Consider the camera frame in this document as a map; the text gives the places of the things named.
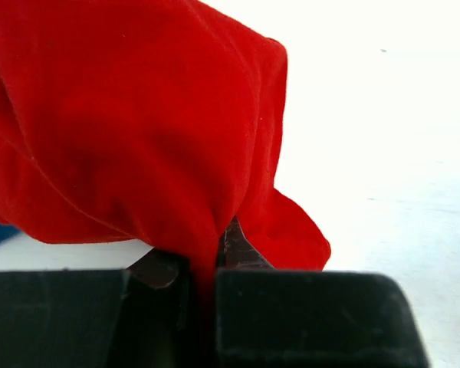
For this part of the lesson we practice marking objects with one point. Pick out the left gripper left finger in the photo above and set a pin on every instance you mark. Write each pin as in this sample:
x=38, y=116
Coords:
x=133, y=317

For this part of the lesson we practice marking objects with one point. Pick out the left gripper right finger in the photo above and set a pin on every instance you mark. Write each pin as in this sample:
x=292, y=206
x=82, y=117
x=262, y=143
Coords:
x=265, y=317

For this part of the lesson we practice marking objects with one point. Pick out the red t shirt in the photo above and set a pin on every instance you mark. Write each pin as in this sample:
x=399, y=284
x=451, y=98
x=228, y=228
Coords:
x=152, y=120

